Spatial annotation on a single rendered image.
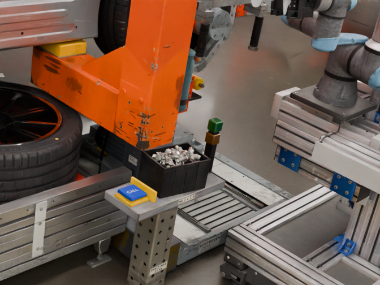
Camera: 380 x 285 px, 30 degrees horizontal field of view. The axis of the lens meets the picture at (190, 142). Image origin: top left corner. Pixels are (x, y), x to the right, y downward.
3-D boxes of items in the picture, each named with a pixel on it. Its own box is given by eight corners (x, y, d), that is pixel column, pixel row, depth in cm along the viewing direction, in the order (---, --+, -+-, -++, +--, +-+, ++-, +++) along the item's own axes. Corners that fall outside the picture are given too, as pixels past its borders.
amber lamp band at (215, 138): (211, 139, 257) (213, 129, 255) (219, 143, 255) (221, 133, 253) (203, 141, 254) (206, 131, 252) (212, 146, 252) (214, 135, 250)
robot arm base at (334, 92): (363, 102, 246) (371, 75, 242) (342, 110, 235) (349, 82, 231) (327, 86, 254) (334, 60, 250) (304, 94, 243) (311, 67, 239)
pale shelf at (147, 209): (191, 168, 267) (192, 160, 266) (224, 188, 257) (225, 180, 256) (103, 198, 237) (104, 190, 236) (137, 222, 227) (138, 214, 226)
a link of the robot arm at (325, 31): (315, 39, 217) (324, 5, 213) (341, 52, 209) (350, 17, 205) (297, 40, 213) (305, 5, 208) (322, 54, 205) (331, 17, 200)
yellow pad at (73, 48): (65, 42, 291) (67, 31, 289) (86, 54, 283) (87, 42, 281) (37, 46, 281) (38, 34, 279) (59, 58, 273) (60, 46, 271)
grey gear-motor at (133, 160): (104, 167, 327) (113, 97, 312) (167, 208, 303) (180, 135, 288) (73, 176, 314) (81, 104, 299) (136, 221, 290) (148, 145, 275)
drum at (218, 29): (192, 24, 309) (198, -7, 303) (229, 40, 297) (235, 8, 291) (169, 27, 300) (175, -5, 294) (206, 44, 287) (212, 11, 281)
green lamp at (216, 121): (214, 126, 255) (215, 116, 253) (221, 131, 253) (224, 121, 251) (206, 129, 252) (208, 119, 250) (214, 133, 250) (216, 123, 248)
